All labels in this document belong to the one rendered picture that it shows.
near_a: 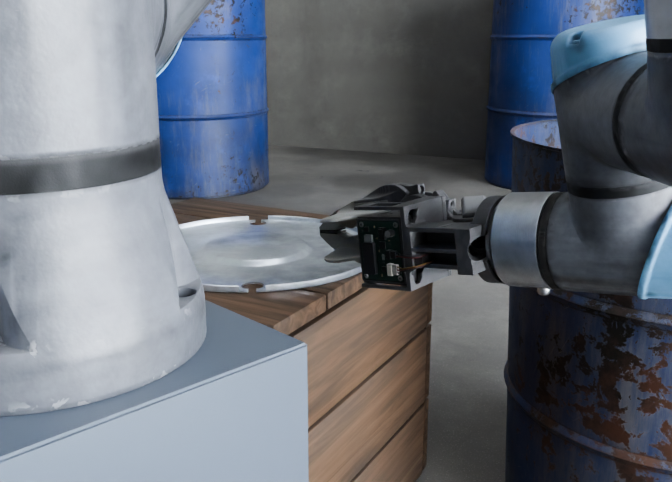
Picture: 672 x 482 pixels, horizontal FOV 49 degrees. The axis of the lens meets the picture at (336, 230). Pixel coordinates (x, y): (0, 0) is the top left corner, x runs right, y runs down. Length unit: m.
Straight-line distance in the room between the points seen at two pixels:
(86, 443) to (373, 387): 0.59
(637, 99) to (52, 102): 0.30
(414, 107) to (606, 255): 3.27
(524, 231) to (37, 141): 0.37
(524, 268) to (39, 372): 0.37
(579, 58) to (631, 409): 0.45
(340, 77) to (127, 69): 3.61
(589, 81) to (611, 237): 0.11
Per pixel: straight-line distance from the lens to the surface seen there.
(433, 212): 0.64
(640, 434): 0.87
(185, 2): 0.46
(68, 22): 0.31
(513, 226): 0.57
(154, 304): 0.33
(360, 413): 0.86
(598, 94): 0.49
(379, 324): 0.85
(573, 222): 0.55
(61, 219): 0.32
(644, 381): 0.84
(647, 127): 0.43
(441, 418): 1.24
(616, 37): 0.50
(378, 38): 3.83
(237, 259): 0.82
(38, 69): 0.31
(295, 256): 0.83
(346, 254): 0.70
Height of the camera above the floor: 0.60
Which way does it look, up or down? 15 degrees down
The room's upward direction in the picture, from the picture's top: straight up
